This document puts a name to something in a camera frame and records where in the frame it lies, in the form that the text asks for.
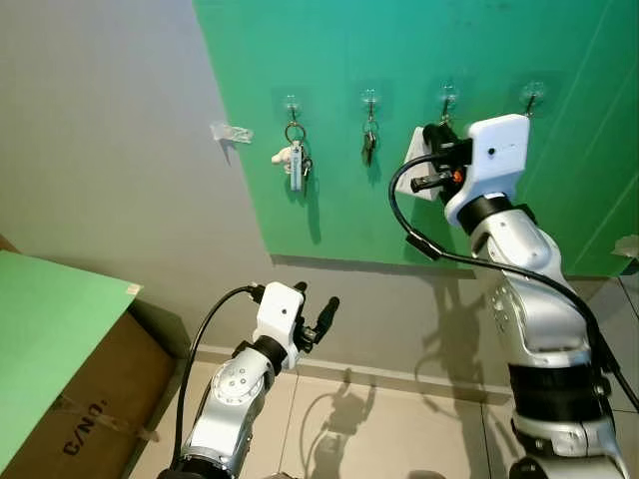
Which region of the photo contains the white key card tag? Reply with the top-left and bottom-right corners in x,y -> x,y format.
399,127 -> 448,203

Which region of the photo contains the small dark key bunch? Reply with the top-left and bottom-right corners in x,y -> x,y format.
361,115 -> 381,168

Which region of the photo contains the key bunch with white figure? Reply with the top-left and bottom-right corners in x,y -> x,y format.
271,122 -> 315,194

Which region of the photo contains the clear tape strip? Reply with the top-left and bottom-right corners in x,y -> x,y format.
611,235 -> 639,260
210,122 -> 255,143

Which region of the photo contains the brown cardboard box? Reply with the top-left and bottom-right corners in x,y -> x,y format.
0,235 -> 179,479

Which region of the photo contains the small green board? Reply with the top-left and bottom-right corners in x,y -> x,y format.
0,249 -> 143,470

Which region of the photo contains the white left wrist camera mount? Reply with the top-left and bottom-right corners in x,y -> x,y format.
253,281 -> 307,350

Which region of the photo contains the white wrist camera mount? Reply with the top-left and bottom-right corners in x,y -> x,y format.
442,114 -> 531,226
253,281 -> 307,350

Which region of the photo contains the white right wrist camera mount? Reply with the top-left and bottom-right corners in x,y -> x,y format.
442,114 -> 531,226

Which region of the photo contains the clear adhesive wall hook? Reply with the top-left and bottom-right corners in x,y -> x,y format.
281,92 -> 305,123
519,82 -> 547,119
437,85 -> 461,121
359,88 -> 383,119

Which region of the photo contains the large green wall board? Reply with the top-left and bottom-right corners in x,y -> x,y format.
193,0 -> 639,278

